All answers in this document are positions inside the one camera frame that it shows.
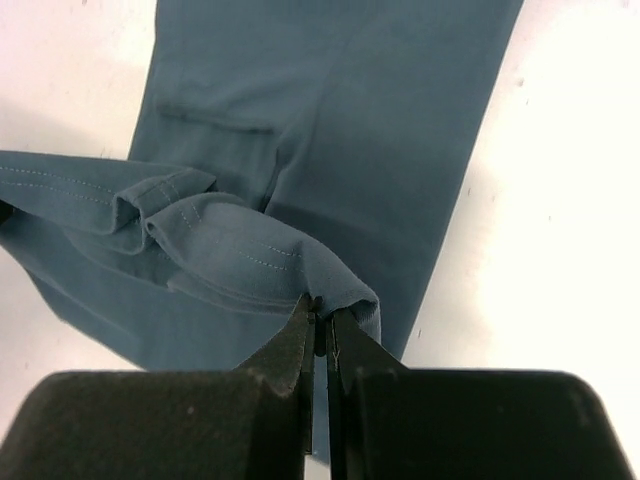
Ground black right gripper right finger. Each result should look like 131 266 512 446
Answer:
326 310 632 480

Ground blue t shirt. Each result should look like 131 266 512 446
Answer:
0 0 526 374

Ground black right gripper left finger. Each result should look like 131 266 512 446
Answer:
1 296 319 479

